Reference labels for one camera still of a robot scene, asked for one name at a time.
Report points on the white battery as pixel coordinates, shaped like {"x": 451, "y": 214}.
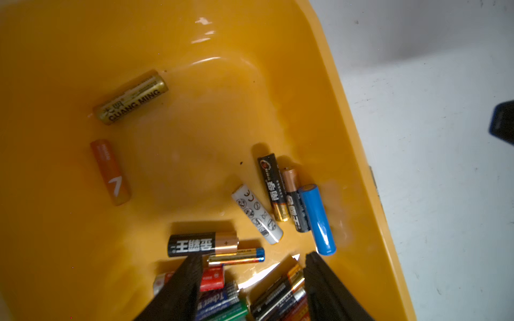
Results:
{"x": 258, "y": 215}

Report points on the blue purple battery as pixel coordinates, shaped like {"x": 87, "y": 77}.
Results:
{"x": 215, "y": 301}

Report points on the blue cylindrical battery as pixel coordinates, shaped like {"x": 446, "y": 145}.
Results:
{"x": 320, "y": 227}

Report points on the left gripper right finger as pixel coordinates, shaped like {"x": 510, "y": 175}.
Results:
{"x": 327, "y": 297}

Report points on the black copper battery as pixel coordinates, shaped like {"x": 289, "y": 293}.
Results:
{"x": 294, "y": 201}

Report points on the orange battery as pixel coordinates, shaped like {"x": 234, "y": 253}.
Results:
{"x": 115, "y": 181}

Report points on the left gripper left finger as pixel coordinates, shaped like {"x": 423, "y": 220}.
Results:
{"x": 178, "y": 299}

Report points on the green battery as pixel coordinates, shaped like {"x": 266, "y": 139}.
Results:
{"x": 235, "y": 312}

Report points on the red battery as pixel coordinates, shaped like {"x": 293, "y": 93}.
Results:
{"x": 212, "y": 279}

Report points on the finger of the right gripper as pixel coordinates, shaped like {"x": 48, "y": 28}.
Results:
{"x": 502, "y": 122}

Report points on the gold blue slim battery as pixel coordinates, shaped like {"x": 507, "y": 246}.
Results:
{"x": 255, "y": 255}

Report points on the black gold slim battery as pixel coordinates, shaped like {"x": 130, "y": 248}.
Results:
{"x": 275, "y": 186}

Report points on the yellow plastic storage box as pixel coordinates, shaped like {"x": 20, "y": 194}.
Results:
{"x": 245, "y": 78}

